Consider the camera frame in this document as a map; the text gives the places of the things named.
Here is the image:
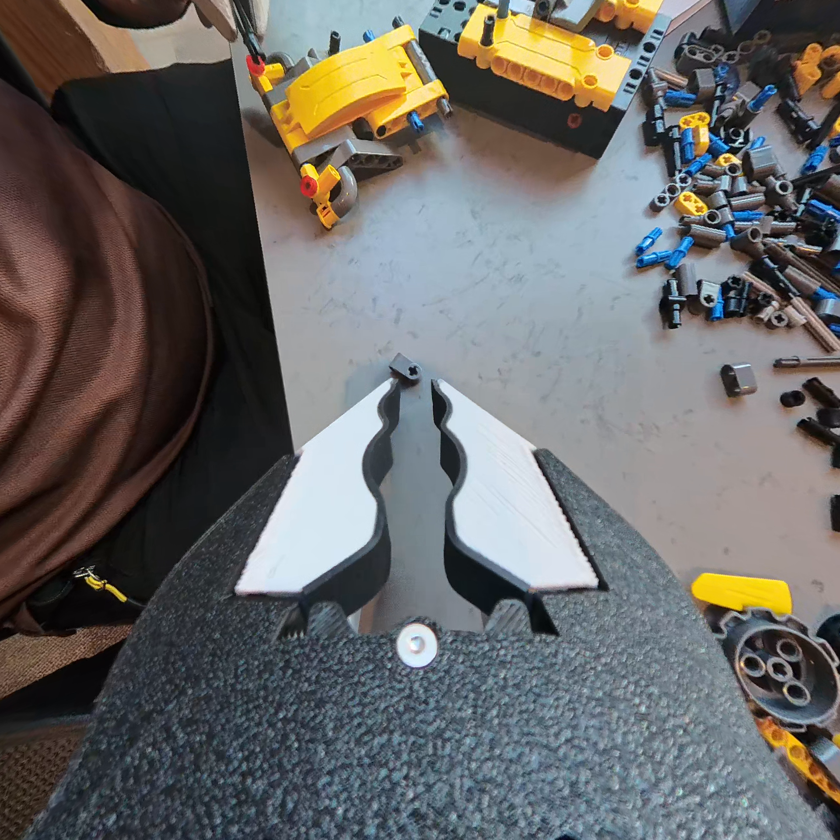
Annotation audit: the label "group of toy wheels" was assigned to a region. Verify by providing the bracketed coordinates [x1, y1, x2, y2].
[712, 607, 840, 735]

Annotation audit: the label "yellow curved panel piece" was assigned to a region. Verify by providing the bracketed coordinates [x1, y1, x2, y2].
[691, 573, 793, 615]

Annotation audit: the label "person's brown shirt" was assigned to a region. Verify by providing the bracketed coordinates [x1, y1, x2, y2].
[0, 79, 216, 634]

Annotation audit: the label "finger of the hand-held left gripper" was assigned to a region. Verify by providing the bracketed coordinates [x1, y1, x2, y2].
[192, 0, 268, 63]

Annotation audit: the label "yellow grey toy vehicle assembly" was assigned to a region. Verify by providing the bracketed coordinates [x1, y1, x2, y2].
[245, 13, 455, 231]

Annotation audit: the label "wooden panel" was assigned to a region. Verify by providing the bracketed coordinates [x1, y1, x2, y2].
[0, 0, 151, 99]

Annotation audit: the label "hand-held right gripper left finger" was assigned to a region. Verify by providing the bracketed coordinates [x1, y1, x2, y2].
[234, 378, 403, 621]

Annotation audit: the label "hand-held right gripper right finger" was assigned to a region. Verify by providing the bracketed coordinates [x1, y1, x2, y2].
[431, 379, 601, 618]

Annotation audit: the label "pile of small building pieces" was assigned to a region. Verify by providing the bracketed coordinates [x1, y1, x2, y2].
[633, 26, 840, 532]

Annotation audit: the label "blue cardboard kit box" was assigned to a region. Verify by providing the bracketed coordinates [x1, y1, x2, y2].
[718, 0, 840, 37]

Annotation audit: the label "person's left forearm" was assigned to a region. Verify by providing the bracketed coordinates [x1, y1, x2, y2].
[85, 0, 198, 28]

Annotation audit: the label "black battery box yellow beams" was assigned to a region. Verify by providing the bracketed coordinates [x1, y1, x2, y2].
[419, 0, 672, 160]

